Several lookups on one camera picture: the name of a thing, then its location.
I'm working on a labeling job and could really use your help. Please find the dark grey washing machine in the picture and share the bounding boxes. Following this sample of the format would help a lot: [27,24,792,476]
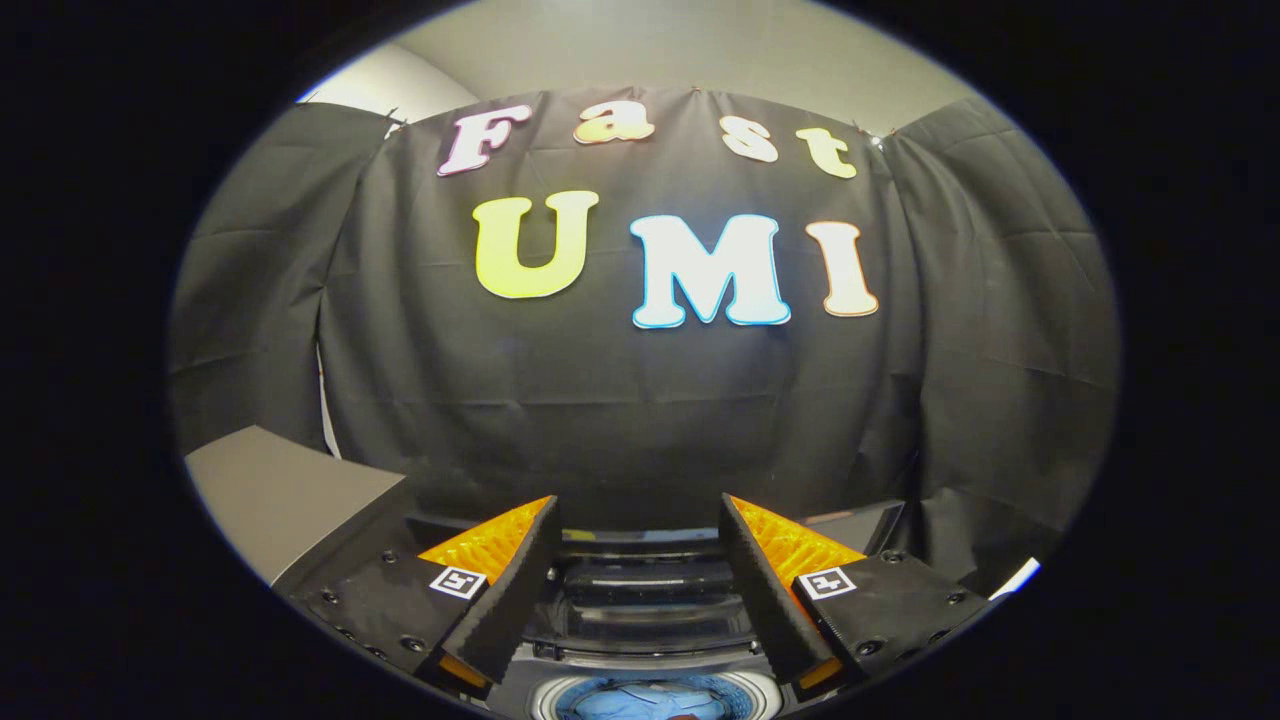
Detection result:
[400,500,911,720]

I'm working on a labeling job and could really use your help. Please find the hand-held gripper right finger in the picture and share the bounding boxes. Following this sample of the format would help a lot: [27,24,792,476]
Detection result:
[718,493,1001,701]

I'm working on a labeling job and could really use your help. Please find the black backdrop cloth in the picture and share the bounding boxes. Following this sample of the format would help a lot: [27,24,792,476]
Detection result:
[168,85,1121,601]

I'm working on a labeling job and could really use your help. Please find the grey cabinet with black top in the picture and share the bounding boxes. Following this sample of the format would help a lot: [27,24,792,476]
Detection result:
[185,425,416,588]

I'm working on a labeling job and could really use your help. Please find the light blue polo shirt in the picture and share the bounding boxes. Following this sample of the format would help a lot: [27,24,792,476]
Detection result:
[555,680,731,720]

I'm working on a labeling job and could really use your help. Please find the dark washing machine lid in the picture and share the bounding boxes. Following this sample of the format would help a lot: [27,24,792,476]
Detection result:
[525,528,766,661]

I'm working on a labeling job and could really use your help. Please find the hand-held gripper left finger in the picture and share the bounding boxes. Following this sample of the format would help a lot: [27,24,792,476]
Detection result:
[300,495,563,699]

